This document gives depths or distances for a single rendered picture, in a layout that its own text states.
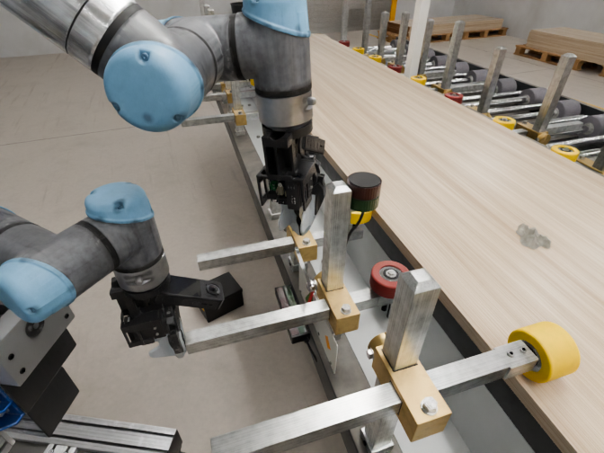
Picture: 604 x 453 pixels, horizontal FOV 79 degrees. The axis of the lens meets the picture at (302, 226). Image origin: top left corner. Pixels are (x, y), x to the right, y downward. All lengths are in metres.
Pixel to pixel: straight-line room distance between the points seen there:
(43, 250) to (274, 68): 0.34
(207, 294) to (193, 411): 1.05
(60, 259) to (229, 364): 1.30
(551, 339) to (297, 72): 0.51
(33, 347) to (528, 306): 0.85
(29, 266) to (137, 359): 1.39
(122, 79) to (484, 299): 0.68
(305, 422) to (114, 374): 1.40
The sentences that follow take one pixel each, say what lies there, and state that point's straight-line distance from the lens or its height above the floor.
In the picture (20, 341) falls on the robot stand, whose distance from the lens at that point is 0.71.
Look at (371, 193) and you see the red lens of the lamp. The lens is 0.63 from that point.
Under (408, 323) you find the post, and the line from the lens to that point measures 0.47.
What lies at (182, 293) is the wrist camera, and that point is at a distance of 0.62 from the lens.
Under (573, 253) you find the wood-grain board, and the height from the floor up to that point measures 0.90.
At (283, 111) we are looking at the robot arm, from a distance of 0.49.
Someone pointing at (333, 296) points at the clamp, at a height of 0.87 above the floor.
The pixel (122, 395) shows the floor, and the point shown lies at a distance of 1.78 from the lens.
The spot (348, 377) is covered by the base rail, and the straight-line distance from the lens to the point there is 0.85.
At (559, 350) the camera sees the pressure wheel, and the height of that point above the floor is 0.98.
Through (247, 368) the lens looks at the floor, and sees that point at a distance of 1.70.
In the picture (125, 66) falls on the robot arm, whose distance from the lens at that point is 0.36.
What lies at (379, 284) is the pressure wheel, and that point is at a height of 0.90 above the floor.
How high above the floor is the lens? 1.43
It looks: 37 degrees down
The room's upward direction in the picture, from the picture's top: straight up
